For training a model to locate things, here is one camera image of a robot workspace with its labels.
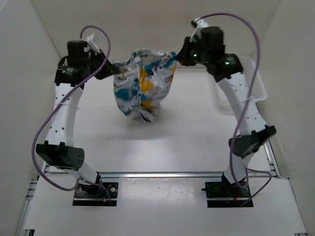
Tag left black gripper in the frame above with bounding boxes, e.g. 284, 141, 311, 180
84, 50, 120, 81

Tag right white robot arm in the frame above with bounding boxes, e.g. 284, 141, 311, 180
176, 26, 276, 197

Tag white plastic mesh basket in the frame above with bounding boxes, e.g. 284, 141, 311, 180
216, 55, 268, 116

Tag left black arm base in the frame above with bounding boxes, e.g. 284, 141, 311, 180
72, 180, 119, 207

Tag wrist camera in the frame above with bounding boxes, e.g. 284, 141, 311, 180
189, 18, 209, 42
84, 33, 103, 55

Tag front aluminium rail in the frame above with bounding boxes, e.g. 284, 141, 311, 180
98, 172, 279, 179

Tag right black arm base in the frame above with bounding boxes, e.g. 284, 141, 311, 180
201, 181, 254, 208

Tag purple cable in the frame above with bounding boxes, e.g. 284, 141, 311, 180
191, 12, 273, 206
31, 25, 111, 192

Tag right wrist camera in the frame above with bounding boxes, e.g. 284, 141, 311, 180
189, 18, 209, 42

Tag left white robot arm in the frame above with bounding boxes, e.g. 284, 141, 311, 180
32, 39, 117, 197

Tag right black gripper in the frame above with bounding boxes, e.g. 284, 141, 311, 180
174, 38, 210, 67

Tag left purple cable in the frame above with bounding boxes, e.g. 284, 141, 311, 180
31, 25, 111, 192

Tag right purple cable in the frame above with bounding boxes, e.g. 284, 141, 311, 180
191, 12, 273, 206

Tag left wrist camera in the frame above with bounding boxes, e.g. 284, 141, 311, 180
84, 33, 103, 55

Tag colourful printed shorts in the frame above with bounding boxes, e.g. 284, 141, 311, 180
113, 49, 177, 122

